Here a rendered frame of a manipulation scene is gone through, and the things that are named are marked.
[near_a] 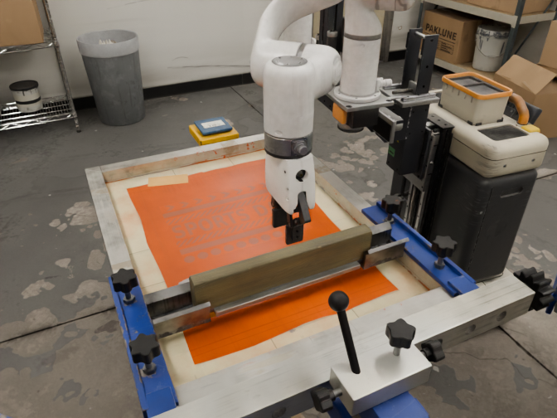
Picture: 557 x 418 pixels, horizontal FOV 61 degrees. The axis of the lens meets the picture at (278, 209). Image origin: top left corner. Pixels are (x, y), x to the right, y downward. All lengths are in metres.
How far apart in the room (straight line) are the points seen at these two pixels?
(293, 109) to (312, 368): 0.37
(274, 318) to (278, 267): 0.10
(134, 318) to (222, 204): 0.43
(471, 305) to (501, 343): 1.46
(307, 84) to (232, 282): 0.36
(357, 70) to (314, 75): 0.59
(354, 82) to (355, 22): 0.15
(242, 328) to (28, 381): 1.44
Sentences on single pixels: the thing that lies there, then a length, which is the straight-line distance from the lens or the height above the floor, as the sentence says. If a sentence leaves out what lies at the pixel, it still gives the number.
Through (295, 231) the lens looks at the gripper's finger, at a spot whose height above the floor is 1.13.
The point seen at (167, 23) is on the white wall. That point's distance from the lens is 4.49.
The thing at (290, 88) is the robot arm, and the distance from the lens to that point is 0.67.
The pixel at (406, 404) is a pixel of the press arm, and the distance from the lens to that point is 0.69.
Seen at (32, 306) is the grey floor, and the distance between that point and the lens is 2.51.
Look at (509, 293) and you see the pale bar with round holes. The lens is 0.89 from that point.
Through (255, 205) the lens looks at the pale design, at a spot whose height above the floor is 0.95.
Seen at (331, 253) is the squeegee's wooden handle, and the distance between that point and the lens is 0.90.
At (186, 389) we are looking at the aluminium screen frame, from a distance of 0.76.
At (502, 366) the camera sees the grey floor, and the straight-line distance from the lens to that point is 2.22.
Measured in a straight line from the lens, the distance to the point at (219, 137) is 1.53.
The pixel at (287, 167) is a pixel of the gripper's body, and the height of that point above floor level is 1.25.
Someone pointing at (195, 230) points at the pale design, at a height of 0.95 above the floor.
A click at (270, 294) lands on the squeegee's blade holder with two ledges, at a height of 0.99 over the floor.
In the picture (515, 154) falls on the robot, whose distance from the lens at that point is 1.76.
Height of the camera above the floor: 1.60
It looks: 34 degrees down
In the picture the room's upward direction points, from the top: straight up
